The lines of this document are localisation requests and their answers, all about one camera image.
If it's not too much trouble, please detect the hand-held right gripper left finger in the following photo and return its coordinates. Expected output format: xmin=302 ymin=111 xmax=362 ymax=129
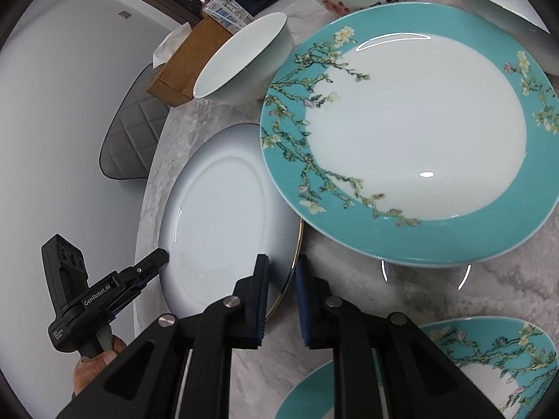
xmin=55 ymin=253 xmax=271 ymax=419

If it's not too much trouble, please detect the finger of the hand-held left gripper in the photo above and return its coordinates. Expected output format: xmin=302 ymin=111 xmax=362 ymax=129
xmin=116 ymin=248 xmax=170 ymax=292

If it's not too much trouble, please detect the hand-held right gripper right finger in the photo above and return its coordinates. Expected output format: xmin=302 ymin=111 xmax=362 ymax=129
xmin=295 ymin=255 xmax=503 ymax=419

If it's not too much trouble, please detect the white plate with gold rim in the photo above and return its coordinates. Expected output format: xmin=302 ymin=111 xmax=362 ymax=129
xmin=158 ymin=123 xmax=304 ymax=320

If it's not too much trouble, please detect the small teal plate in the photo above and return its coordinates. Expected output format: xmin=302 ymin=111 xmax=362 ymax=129
xmin=273 ymin=360 xmax=385 ymax=419

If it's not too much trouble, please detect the teal floral bowl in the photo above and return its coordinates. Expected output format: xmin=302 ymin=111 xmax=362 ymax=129
xmin=417 ymin=318 xmax=555 ymax=419

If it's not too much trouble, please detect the large teal floral plate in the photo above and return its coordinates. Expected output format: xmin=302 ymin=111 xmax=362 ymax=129
xmin=261 ymin=2 xmax=559 ymax=267

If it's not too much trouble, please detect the person's left hand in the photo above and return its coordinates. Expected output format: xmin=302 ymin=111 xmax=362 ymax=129
xmin=72 ymin=334 xmax=128 ymax=397

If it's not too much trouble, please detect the grey quilted chair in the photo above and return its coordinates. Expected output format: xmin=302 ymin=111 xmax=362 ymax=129
xmin=99 ymin=63 xmax=172 ymax=181

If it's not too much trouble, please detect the wooden tissue box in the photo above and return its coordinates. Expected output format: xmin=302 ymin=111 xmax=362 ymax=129
xmin=146 ymin=20 xmax=232 ymax=106

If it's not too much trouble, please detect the white tissue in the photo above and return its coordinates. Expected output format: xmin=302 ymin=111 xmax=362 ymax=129
xmin=152 ymin=23 xmax=193 ymax=69

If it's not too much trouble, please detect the white and blue carton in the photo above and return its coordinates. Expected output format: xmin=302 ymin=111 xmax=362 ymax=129
xmin=202 ymin=0 xmax=255 ymax=32

